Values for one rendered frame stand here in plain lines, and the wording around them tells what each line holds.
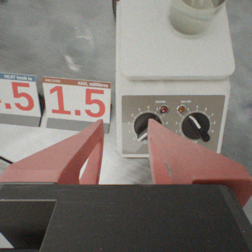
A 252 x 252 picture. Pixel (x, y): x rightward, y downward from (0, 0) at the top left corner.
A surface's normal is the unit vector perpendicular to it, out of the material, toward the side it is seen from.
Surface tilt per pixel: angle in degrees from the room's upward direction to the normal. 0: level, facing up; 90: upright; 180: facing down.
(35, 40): 0
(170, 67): 0
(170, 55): 0
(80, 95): 40
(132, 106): 30
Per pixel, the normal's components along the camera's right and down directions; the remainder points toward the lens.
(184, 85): 0.00, 0.29
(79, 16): 0.00, -0.23
